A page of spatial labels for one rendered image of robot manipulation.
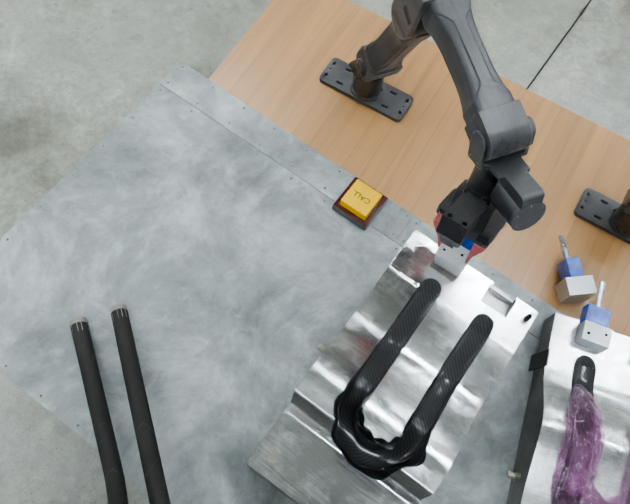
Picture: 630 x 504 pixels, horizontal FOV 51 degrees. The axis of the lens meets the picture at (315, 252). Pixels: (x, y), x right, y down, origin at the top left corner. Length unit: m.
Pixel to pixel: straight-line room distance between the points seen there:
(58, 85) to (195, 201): 1.31
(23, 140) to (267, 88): 1.20
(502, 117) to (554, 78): 1.73
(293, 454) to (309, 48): 0.87
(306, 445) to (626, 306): 0.68
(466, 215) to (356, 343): 0.29
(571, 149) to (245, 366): 0.82
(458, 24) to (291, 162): 0.49
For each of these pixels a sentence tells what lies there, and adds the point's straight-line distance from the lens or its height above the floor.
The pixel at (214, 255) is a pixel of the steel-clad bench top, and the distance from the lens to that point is 1.26.
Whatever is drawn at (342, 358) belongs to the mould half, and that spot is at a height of 0.92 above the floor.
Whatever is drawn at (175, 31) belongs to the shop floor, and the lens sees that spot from 2.61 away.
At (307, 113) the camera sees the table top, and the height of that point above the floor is 0.80.
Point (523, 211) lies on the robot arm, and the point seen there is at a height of 1.15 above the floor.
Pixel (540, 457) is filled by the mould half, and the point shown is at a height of 0.89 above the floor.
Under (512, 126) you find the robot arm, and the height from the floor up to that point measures 1.21.
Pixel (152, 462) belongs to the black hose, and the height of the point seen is 0.90.
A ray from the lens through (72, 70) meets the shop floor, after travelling 2.57.
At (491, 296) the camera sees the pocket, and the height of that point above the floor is 0.86.
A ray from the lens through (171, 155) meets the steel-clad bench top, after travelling 1.37.
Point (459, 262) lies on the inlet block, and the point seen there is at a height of 0.95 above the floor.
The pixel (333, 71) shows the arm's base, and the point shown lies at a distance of 1.47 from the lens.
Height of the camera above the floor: 1.96
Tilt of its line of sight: 68 degrees down
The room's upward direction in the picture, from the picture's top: 9 degrees clockwise
